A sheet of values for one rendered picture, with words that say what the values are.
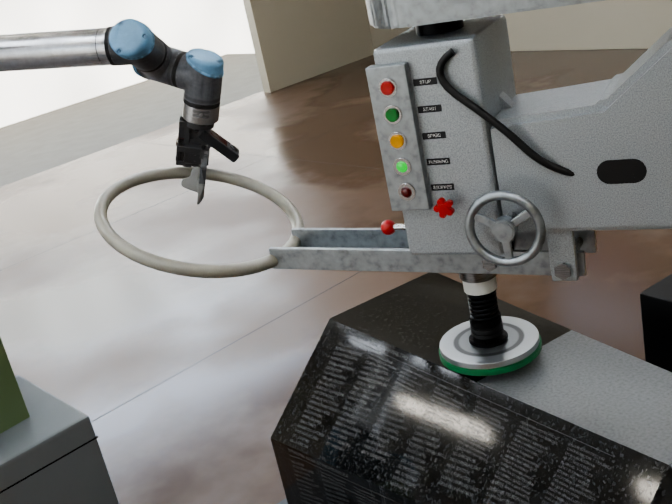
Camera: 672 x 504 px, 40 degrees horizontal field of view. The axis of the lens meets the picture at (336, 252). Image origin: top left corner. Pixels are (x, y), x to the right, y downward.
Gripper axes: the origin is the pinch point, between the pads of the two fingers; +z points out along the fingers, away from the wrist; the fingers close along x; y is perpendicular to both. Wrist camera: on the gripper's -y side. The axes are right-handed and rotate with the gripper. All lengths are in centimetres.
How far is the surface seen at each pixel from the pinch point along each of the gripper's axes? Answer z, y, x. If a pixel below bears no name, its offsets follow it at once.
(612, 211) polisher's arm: -44, -71, 76
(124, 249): -6.1, 15.7, 41.5
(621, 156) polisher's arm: -54, -70, 75
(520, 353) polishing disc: -6, -67, 68
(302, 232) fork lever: -8.3, -23.3, 30.9
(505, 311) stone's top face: 4, -74, 38
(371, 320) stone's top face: 17, -44, 28
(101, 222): -6.7, 21.8, 32.0
